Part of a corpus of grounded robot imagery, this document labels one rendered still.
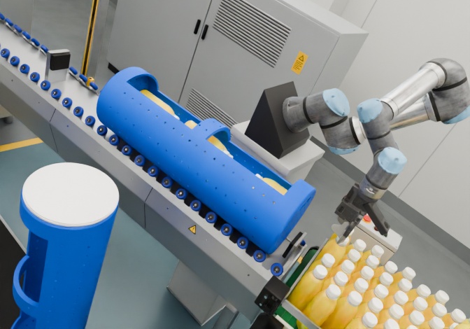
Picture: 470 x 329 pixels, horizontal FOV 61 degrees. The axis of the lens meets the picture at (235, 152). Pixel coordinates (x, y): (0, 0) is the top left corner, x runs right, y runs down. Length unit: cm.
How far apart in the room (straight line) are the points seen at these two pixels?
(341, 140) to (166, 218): 75
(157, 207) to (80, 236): 42
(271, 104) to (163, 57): 223
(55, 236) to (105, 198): 18
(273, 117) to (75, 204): 79
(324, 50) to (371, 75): 130
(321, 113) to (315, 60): 123
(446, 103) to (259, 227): 78
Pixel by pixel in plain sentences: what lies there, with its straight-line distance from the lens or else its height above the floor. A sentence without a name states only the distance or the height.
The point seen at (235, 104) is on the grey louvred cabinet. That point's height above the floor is 58.
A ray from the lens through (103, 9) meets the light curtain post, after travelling 226.
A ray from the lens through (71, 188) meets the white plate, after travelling 133.
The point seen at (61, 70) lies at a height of 99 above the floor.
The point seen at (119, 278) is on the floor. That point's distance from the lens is 242.
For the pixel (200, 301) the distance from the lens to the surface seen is 228.
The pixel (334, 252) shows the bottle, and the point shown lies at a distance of 141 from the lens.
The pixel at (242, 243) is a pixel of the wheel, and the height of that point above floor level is 96.
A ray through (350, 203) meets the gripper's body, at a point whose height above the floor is 129.
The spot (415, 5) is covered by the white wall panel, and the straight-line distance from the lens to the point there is 387.
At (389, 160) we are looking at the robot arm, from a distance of 122.
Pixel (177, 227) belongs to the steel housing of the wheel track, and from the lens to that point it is 156.
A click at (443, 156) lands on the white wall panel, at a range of 394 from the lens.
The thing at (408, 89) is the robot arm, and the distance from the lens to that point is 139.
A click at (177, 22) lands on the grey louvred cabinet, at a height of 88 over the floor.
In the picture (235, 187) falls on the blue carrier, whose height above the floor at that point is 116.
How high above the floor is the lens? 195
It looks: 32 degrees down
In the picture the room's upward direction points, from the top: 24 degrees clockwise
